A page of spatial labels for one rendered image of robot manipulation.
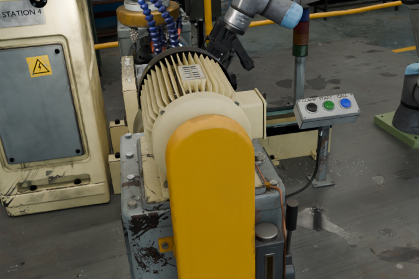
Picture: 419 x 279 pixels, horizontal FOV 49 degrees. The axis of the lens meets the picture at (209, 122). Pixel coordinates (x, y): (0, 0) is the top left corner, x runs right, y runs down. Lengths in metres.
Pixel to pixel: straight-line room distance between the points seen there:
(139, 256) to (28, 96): 0.60
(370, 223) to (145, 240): 0.72
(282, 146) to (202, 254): 0.86
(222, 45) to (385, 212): 0.65
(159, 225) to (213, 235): 0.11
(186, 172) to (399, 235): 0.80
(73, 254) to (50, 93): 0.42
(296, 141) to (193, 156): 0.95
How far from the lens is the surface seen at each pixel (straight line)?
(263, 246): 0.80
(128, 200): 0.82
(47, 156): 1.35
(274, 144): 1.54
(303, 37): 1.81
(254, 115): 0.77
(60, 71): 1.24
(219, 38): 1.35
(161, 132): 0.70
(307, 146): 1.59
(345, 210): 1.38
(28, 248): 1.36
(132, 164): 0.91
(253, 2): 1.32
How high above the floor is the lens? 1.63
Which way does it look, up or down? 27 degrees down
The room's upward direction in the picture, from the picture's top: 3 degrees counter-clockwise
